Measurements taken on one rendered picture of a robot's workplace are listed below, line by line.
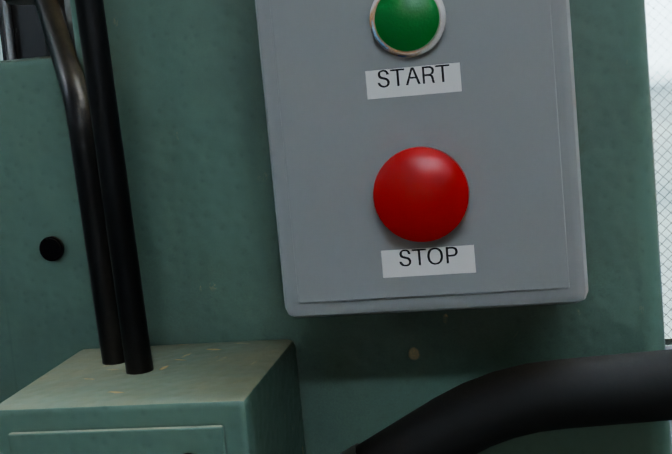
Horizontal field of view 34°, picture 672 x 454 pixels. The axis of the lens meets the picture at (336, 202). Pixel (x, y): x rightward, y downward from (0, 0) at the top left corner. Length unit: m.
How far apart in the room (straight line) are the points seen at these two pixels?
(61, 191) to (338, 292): 0.17
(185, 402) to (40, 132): 0.17
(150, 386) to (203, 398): 0.03
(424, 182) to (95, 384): 0.14
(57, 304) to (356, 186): 0.19
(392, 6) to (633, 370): 0.15
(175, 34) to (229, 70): 0.03
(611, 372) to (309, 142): 0.13
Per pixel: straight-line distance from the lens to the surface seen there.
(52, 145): 0.49
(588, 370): 0.38
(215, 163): 0.42
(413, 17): 0.34
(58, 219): 0.49
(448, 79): 0.34
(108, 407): 0.37
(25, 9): 2.04
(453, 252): 0.35
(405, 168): 0.34
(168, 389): 0.38
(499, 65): 0.34
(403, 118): 0.35
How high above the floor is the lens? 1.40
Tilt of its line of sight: 6 degrees down
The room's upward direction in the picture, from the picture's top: 5 degrees counter-clockwise
